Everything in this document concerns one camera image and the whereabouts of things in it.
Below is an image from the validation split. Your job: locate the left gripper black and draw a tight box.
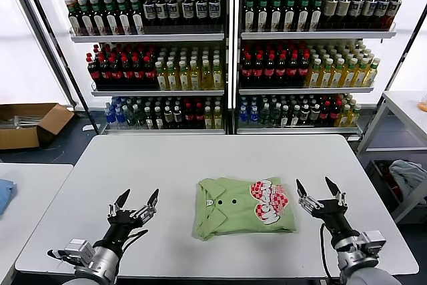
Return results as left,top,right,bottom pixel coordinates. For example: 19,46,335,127
99,188,160,254

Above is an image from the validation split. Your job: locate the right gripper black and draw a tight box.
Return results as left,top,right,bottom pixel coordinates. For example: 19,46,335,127
296,177,361,249

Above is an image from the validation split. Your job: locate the light green polo shirt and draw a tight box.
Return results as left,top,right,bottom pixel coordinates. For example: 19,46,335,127
192,176,298,242

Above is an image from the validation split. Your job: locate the black storage crate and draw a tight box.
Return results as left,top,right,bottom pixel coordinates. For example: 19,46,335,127
366,160,427,222

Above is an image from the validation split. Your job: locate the red crumpled cloth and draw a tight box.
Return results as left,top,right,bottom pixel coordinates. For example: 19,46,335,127
383,164,401,199

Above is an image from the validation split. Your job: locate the red-cap cola bottle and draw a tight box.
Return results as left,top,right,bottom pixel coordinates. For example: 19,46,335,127
330,101,340,127
97,56,112,89
275,53,288,87
109,56,123,89
320,101,331,127
184,103,195,129
252,53,265,87
241,53,254,87
120,56,134,89
286,52,299,87
143,55,157,89
264,53,276,87
194,103,205,129
86,52,101,89
298,51,310,86
131,55,145,89

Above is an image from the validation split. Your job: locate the grey-blue crumpled cloth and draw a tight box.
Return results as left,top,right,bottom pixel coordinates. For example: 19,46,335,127
388,160,427,206

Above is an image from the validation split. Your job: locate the clear green water bottle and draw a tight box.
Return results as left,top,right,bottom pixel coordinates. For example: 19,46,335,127
134,104,145,128
270,103,281,128
125,104,137,127
260,103,272,128

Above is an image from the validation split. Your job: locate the black slanted metal pole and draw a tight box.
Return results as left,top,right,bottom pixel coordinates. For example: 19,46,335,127
363,7,427,135
18,0,101,135

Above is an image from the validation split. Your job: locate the blue folded cloth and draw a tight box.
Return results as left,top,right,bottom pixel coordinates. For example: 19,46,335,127
0,178,17,216

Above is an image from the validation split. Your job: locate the brown cardboard box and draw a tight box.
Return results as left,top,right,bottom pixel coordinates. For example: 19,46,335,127
0,102,75,150

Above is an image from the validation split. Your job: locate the grey metal rods bundle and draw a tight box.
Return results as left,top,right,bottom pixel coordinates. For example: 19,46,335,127
0,114,44,129

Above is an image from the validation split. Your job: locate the grey metal shelving rack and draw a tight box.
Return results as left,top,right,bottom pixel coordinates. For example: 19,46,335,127
233,0,422,141
45,0,234,136

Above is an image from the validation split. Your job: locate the green-cap dark tea bottle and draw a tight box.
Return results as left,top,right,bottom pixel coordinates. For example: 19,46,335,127
103,0,119,35
244,0,257,32
256,0,270,32
284,0,298,32
270,0,284,32
79,0,95,36
67,0,83,36
128,0,145,35
91,0,107,36
115,0,132,35
297,0,312,32
310,0,324,31

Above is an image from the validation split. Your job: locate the blue-label dark drink bottle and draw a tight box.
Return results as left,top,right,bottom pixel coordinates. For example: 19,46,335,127
350,0,365,30
386,0,403,28
195,0,209,34
167,0,181,34
208,0,222,34
181,0,195,34
363,0,378,29
155,0,169,34
376,0,390,29
143,0,157,34

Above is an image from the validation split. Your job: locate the grey slanted metal pole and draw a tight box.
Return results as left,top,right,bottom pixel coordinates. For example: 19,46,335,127
6,0,81,109

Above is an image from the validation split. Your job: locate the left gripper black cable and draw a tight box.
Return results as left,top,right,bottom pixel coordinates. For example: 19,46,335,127
121,228,149,252

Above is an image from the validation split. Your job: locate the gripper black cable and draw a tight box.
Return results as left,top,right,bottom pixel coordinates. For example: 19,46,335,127
121,228,149,252
319,223,336,281

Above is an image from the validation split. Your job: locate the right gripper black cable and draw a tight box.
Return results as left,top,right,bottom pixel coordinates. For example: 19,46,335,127
319,223,336,281

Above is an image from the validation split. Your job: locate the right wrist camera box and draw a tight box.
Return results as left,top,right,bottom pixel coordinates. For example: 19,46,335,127
362,230,387,258

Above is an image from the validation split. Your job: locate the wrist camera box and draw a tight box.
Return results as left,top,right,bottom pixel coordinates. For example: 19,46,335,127
362,230,387,258
63,238,95,266

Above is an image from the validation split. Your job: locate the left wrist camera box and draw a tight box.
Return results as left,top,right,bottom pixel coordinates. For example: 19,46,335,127
63,238,95,266

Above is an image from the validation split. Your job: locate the black camera cable loop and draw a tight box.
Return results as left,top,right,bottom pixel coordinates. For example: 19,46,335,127
46,248,77,264

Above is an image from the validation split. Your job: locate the white metal frame table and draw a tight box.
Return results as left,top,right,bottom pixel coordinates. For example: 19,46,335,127
356,90,427,224

